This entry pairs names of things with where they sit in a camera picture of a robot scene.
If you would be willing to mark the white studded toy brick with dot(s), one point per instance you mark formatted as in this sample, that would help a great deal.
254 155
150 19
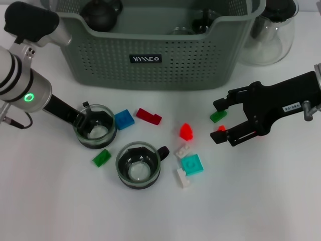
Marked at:
183 150

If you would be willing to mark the glass teacup with black sleeve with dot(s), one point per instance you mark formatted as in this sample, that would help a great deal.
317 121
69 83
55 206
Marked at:
100 143
203 22
140 183
183 31

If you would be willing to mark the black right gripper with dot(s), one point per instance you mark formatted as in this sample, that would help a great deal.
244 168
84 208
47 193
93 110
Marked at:
278 100

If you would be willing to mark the dark red toy brick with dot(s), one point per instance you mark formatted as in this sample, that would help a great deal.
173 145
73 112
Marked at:
146 115

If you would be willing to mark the right gripper silver fitting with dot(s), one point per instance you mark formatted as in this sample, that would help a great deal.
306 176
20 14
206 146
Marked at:
307 111

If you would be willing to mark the green rectangular toy brick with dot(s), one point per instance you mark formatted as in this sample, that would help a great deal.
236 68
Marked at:
101 158
217 117

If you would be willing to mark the white notched toy brick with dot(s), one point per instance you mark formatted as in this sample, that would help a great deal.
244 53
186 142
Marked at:
182 179

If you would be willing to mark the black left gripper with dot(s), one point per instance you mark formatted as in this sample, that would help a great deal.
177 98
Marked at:
60 108

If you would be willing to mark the orange-red sloped toy brick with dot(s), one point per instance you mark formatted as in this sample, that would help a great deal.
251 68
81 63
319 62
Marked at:
186 131

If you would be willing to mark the black round teapot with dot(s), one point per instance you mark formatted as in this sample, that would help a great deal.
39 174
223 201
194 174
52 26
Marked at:
100 17

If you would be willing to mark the grey-green perforated storage bin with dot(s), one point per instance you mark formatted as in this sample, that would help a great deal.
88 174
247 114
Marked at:
150 75

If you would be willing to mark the glass carafe with black lid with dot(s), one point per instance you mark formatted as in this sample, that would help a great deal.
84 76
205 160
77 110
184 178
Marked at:
270 42

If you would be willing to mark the teal square toy brick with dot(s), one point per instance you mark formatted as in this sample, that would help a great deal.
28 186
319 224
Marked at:
191 164

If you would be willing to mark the small red round brick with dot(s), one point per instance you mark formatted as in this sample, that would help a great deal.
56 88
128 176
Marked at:
220 128

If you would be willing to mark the blue square toy brick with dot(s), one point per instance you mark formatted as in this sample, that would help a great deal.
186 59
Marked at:
124 120

